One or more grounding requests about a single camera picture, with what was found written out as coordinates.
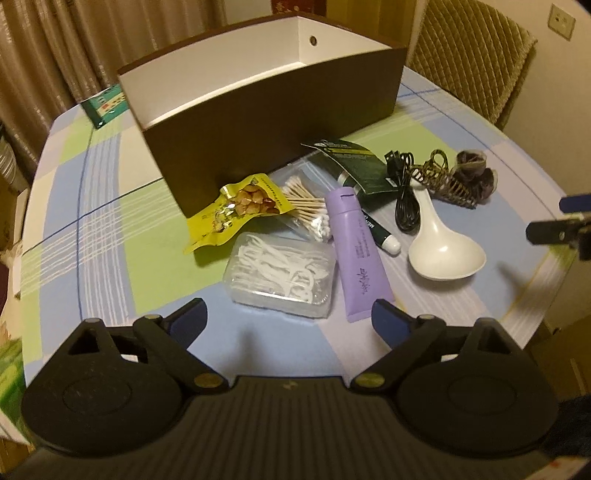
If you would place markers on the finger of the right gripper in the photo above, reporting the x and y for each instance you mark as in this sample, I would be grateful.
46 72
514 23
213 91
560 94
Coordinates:
556 232
575 203

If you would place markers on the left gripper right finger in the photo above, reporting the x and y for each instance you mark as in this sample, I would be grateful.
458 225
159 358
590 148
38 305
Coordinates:
409 338

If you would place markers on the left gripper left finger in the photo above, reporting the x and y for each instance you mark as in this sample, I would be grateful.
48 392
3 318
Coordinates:
167 340

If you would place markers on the purple cream tube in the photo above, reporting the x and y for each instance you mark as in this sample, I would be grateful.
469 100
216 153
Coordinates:
363 274

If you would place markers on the white ceramic spoon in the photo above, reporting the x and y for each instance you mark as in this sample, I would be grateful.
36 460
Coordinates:
439 253

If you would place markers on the small dark green tube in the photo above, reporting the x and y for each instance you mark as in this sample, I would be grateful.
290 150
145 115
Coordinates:
383 237

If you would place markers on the purple velvet scrunchie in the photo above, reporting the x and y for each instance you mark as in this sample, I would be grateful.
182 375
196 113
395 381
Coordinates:
471 170

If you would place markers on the yellow nut snack packet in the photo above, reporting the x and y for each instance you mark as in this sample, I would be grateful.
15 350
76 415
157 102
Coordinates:
237 204

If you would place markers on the clear floss pick box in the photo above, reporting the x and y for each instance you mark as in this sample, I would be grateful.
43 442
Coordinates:
281 274

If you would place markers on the tortoiseshell hair claw clip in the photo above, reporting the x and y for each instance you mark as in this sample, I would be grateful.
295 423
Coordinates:
435 174

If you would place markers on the dark green face mask pouch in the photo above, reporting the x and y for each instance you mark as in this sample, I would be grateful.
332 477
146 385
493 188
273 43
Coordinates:
357 166

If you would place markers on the cotton swab bag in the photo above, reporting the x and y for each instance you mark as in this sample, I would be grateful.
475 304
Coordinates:
305 183

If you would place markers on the checked tablecloth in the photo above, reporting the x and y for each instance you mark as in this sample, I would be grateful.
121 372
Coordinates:
104 238

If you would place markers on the quilted beige chair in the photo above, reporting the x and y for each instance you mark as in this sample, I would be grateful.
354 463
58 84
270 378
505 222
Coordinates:
475 53

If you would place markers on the brown storage box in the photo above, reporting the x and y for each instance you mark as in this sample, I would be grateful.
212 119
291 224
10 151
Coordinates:
246 98

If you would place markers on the beige curtain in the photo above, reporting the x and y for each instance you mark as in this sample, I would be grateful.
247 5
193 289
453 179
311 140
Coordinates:
55 54

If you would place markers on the dark red gift bag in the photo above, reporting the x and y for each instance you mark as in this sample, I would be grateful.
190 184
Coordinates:
317 7

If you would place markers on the wall socket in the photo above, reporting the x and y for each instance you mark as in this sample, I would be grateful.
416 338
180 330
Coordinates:
561 22

